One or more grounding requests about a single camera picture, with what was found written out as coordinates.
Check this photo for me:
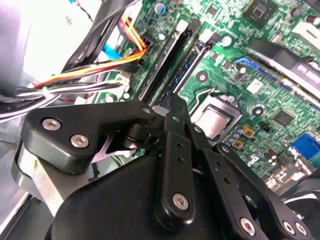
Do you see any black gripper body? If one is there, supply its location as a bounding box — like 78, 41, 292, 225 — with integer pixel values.
44, 154, 236, 240

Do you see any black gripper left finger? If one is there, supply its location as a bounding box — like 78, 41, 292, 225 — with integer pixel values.
12, 92, 198, 228

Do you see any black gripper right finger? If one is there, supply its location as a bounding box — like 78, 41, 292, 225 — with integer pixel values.
185, 122, 314, 240

